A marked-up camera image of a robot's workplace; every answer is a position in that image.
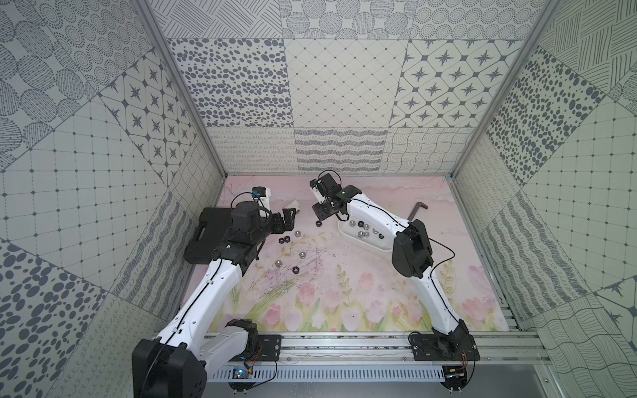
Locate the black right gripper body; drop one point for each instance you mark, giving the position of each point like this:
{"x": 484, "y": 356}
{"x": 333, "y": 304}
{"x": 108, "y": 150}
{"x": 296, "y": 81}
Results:
{"x": 326, "y": 201}

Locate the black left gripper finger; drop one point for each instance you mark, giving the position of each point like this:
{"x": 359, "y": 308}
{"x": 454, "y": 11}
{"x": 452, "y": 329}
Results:
{"x": 288, "y": 224}
{"x": 289, "y": 213}

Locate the aluminium mounting rail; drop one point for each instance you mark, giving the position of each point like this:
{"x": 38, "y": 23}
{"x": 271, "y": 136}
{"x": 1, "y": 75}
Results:
{"x": 489, "y": 348}

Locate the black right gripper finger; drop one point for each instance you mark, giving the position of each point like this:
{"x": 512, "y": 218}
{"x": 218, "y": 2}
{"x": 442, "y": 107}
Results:
{"x": 323, "y": 210}
{"x": 342, "y": 216}

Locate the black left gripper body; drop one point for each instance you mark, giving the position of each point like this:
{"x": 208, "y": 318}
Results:
{"x": 287, "y": 219}

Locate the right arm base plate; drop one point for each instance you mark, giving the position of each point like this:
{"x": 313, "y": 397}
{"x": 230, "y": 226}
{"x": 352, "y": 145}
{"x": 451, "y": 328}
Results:
{"x": 439, "y": 347}

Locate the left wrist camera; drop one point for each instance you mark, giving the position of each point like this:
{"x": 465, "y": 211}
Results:
{"x": 262, "y": 196}

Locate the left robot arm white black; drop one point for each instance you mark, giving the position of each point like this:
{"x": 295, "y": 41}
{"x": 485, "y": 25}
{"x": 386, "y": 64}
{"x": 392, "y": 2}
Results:
{"x": 178, "y": 361}

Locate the black plastic tool case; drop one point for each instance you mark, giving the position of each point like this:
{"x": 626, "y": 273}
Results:
{"x": 212, "y": 225}

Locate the white storage box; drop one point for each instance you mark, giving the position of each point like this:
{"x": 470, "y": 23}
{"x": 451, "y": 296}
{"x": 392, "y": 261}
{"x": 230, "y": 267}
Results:
{"x": 377, "y": 220}

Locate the dark hex allen key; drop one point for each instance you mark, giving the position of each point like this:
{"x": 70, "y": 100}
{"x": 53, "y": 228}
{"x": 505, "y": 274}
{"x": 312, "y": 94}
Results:
{"x": 418, "y": 206}

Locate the white slotted cable duct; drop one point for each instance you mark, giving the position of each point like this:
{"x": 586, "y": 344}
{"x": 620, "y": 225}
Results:
{"x": 335, "y": 373}

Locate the white pipe tee fitting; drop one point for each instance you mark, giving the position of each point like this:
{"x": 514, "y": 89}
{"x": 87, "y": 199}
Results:
{"x": 295, "y": 205}

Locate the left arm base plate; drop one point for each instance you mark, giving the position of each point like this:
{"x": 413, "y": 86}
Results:
{"x": 263, "y": 348}

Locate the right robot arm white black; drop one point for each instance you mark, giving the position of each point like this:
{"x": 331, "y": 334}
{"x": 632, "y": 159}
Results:
{"x": 406, "y": 241}

